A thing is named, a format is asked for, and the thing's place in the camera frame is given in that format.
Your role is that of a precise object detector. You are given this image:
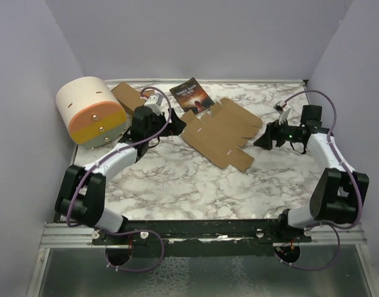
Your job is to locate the flat brown cardboard box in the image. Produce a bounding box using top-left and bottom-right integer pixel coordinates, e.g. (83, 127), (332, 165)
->
(140, 90), (155, 98)

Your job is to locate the dark paperback book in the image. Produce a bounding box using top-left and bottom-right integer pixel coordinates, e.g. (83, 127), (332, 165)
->
(169, 77), (215, 114)

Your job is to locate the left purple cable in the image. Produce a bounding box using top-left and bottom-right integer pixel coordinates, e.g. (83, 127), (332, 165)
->
(65, 87), (173, 273)

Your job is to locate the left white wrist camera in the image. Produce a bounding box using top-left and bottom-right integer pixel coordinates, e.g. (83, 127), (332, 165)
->
(144, 93), (163, 115)

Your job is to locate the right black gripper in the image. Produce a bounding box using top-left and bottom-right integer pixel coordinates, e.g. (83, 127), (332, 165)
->
(253, 115), (301, 150)

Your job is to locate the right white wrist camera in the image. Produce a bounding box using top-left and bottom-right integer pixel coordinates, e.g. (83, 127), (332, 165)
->
(273, 100), (291, 125)

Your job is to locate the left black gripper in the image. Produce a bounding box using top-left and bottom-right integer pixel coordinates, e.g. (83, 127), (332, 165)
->
(146, 108), (186, 142)

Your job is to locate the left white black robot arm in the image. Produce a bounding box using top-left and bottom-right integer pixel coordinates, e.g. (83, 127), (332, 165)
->
(54, 106), (186, 244)

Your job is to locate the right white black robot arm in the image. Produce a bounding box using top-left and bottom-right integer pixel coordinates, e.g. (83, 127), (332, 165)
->
(254, 102), (369, 242)

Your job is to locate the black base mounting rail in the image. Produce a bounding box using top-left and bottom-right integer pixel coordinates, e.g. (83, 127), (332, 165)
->
(92, 219), (311, 257)

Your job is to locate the folded brown cardboard box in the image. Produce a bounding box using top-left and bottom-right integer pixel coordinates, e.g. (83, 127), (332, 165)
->
(111, 82), (145, 116)

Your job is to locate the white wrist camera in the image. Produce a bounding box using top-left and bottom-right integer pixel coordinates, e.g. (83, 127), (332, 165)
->
(144, 93), (163, 115)
(273, 100), (291, 125)

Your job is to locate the cream orange cylindrical drawer unit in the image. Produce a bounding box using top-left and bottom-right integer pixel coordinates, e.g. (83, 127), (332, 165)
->
(56, 77), (127, 149)

